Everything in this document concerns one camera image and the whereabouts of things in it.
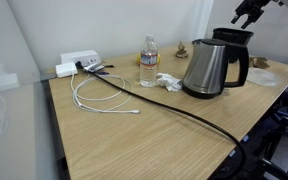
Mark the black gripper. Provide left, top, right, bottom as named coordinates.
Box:
left=230, top=0, right=272, bottom=30

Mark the black plastic bin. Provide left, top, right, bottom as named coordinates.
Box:
left=212, top=27, right=255, bottom=64

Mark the large crumpled brown paper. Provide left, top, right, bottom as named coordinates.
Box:
left=249, top=55, right=271, bottom=70

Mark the small crumpled brown paper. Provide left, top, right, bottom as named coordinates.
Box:
left=175, top=40, right=190, bottom=59

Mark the large crumpled white napkin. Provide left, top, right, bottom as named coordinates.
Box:
left=156, top=72, right=183, bottom=93

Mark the stainless steel electric kettle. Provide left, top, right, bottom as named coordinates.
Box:
left=181, top=38, right=251, bottom=100

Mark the clear tape roll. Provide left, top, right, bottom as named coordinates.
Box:
left=246, top=67, right=280, bottom=88

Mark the clear plastic water bottle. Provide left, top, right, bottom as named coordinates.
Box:
left=139, top=34, right=160, bottom=89

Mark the small yellow pumpkin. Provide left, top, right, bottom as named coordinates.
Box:
left=136, top=52, right=162, bottom=66

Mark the white grey plug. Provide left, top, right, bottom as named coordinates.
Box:
left=83, top=62, right=106, bottom=73

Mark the white power strip box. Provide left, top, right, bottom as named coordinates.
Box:
left=59, top=49, right=103, bottom=68

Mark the white charger brick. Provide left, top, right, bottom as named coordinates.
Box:
left=55, top=61, right=79, bottom=79

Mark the white partition panel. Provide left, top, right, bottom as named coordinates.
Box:
left=0, top=0, right=62, bottom=180

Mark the black power cable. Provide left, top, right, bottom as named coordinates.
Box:
left=75, top=60, right=247, bottom=180

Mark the black metal stand frame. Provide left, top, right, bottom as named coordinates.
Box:
left=213, top=69, right=288, bottom=180

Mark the white charging cable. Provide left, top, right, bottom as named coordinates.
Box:
left=69, top=73, right=141, bottom=115

